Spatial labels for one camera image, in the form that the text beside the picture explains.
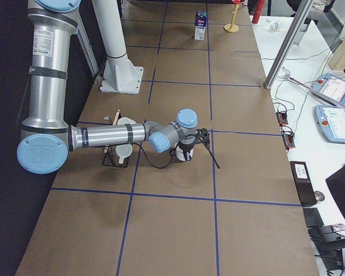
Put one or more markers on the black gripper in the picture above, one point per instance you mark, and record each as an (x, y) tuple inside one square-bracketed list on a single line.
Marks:
[(186, 149)]

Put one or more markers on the white enamel cup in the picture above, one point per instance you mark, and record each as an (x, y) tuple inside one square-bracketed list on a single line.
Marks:
[(184, 155)]

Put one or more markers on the blue white milk carton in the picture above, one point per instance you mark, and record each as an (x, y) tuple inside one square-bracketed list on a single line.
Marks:
[(201, 20)]

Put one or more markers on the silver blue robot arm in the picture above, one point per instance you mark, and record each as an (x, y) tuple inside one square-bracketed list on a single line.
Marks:
[(46, 139)]

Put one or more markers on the white cup on rack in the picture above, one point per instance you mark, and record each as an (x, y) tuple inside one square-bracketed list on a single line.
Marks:
[(123, 152), (125, 120)]

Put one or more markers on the wooden mug tree stand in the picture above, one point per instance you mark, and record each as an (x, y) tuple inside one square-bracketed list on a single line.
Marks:
[(232, 27)]

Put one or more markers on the black box with label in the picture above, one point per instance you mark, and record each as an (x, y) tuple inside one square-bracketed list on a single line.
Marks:
[(303, 183)]

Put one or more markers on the lower teach pendant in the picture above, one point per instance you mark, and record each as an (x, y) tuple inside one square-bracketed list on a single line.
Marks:
[(331, 123)]

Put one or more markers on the teach pendant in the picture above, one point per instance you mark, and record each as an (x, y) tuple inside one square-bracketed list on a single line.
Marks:
[(331, 86), (331, 123)]

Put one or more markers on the upper teach pendant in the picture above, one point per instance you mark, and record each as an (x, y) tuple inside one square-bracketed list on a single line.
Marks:
[(331, 86)]

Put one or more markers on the red bottle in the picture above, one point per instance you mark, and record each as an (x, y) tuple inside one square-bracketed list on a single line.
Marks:
[(258, 10)]

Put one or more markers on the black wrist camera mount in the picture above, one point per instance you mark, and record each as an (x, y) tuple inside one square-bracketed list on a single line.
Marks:
[(202, 136)]

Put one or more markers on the black wire cup rack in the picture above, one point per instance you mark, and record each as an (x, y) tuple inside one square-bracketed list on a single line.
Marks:
[(110, 157)]

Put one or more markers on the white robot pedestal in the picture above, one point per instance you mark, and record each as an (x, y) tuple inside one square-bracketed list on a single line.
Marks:
[(120, 75)]

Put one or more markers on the aluminium frame post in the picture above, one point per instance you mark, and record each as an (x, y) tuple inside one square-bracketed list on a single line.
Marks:
[(298, 20)]

